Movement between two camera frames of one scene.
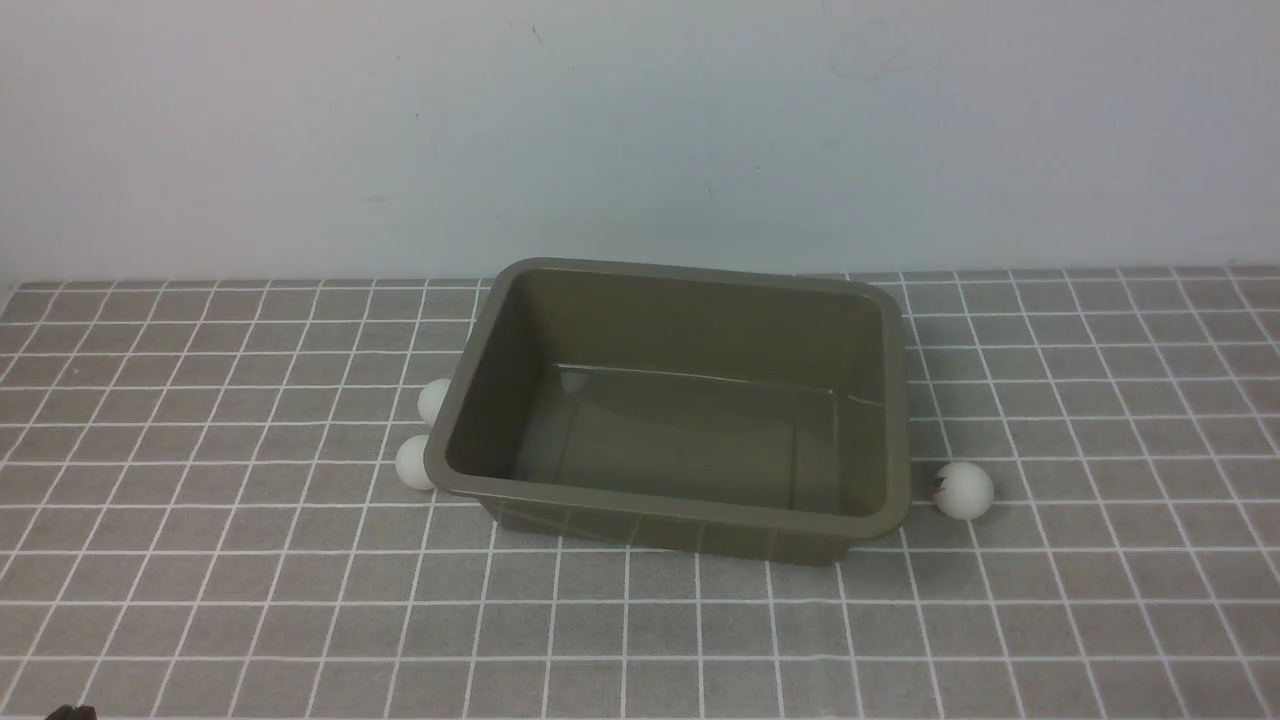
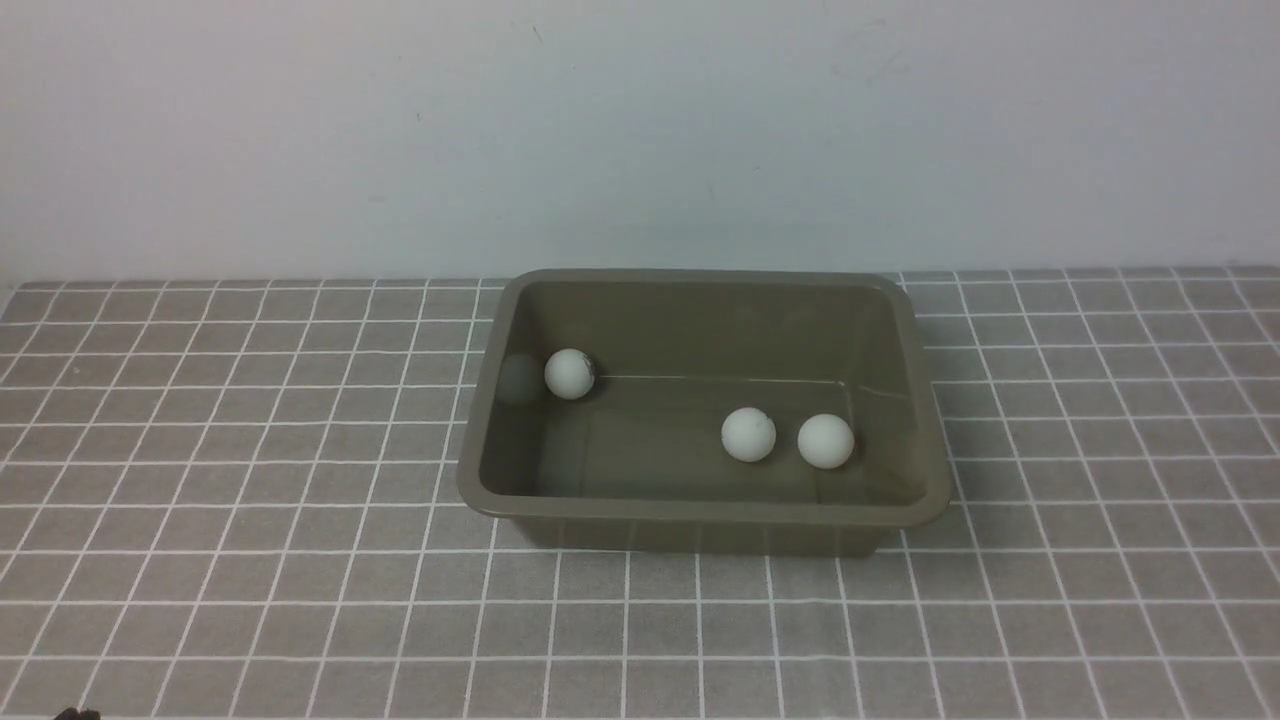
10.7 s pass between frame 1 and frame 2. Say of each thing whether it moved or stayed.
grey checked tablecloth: stayed
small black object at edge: stayed
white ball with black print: moved
